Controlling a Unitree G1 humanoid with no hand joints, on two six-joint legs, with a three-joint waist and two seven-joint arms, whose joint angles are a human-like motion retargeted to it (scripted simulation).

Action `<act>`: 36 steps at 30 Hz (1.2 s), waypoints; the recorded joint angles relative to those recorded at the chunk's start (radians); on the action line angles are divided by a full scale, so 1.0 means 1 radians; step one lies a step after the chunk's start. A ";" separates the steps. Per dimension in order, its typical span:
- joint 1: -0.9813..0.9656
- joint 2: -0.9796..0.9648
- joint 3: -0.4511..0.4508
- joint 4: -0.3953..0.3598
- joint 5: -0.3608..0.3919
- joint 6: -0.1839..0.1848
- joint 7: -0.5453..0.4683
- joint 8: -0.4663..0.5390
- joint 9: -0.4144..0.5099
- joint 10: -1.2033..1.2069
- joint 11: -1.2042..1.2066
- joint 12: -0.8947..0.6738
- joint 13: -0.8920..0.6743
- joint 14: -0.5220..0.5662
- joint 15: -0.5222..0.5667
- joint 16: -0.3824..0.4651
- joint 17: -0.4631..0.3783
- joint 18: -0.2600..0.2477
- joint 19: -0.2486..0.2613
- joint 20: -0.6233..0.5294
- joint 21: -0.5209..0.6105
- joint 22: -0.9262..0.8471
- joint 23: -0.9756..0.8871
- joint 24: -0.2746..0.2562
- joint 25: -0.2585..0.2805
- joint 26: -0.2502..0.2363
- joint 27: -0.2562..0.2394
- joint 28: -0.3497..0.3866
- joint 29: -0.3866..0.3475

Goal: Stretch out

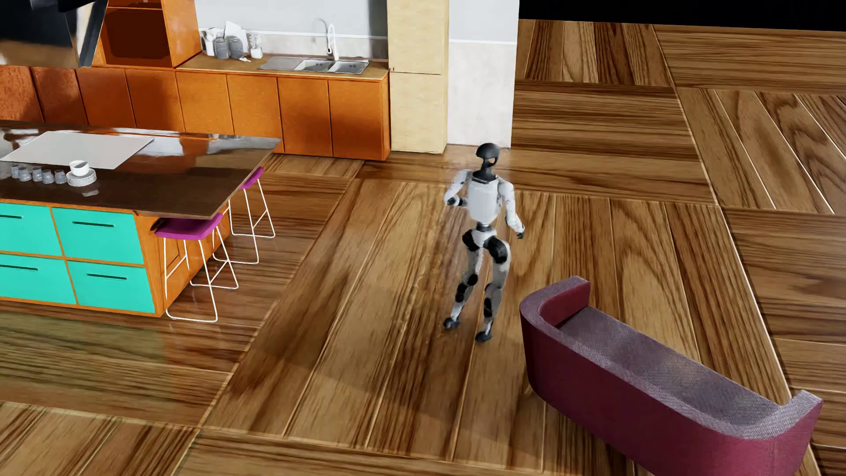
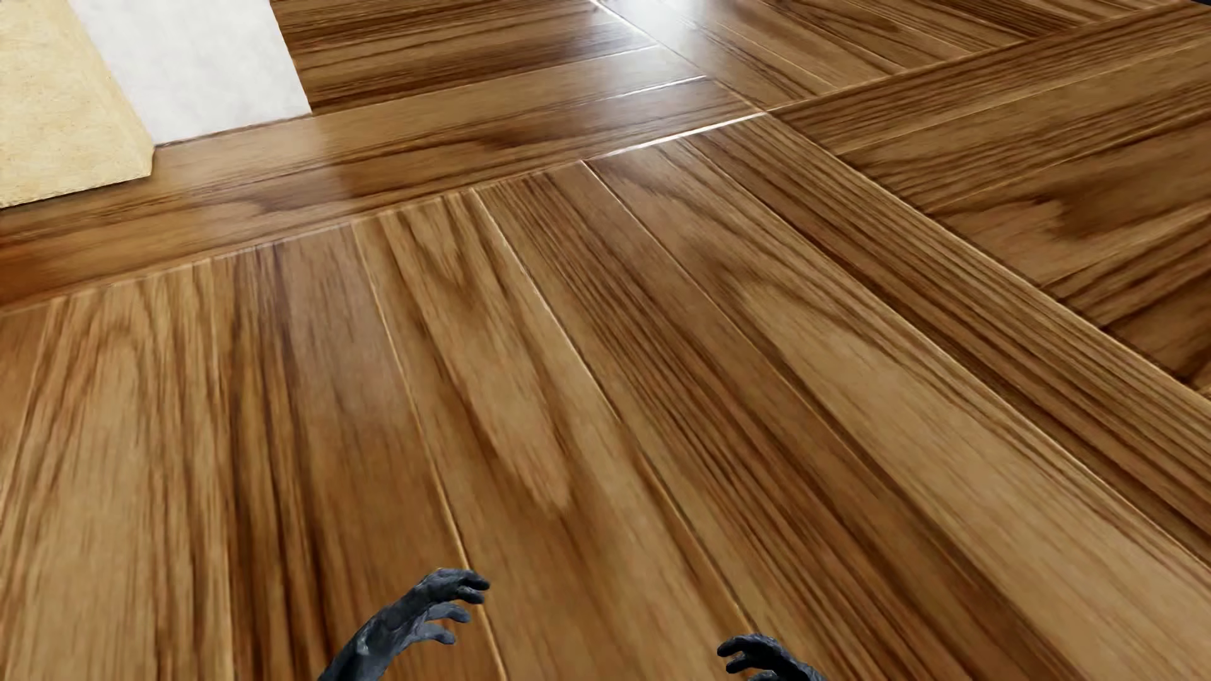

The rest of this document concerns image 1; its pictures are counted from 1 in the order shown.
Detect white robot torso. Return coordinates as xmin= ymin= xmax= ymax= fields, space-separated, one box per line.
xmin=467 ymin=169 xmax=507 ymax=230

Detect left robot leg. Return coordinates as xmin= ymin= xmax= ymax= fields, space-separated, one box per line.
xmin=475 ymin=235 xmax=511 ymax=343

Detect robot leg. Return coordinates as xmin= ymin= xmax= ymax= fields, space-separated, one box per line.
xmin=475 ymin=235 xmax=511 ymax=343
xmin=442 ymin=228 xmax=484 ymax=331

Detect right robot leg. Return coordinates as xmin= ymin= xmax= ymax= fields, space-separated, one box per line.
xmin=442 ymin=228 xmax=484 ymax=331

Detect tall beige cabinet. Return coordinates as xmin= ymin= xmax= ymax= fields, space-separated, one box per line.
xmin=386 ymin=0 xmax=451 ymax=155

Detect steel double sink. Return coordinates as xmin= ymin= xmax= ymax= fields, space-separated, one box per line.
xmin=257 ymin=56 xmax=371 ymax=75

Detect maroon curved sofa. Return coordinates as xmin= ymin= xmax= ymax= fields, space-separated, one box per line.
xmin=519 ymin=275 xmax=824 ymax=476

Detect chrome faucet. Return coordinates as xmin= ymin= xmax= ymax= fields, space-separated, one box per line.
xmin=322 ymin=19 xmax=341 ymax=62

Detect purple bar stool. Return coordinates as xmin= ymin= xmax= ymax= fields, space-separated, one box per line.
xmin=152 ymin=212 xmax=240 ymax=324
xmin=213 ymin=166 xmax=277 ymax=266

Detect orange wooden counter cabinets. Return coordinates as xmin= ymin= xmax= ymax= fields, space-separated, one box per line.
xmin=0 ymin=52 xmax=391 ymax=162

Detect white cutting board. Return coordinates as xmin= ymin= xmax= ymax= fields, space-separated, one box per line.
xmin=223 ymin=21 xmax=251 ymax=54

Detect kitchen island with teal drawers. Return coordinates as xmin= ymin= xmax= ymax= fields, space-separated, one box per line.
xmin=0 ymin=121 xmax=284 ymax=319

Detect black range hood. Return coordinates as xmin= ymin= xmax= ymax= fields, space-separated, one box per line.
xmin=0 ymin=0 xmax=110 ymax=67

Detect orange wooden wall cabinet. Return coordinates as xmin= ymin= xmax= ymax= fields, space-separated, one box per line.
xmin=92 ymin=0 xmax=203 ymax=69

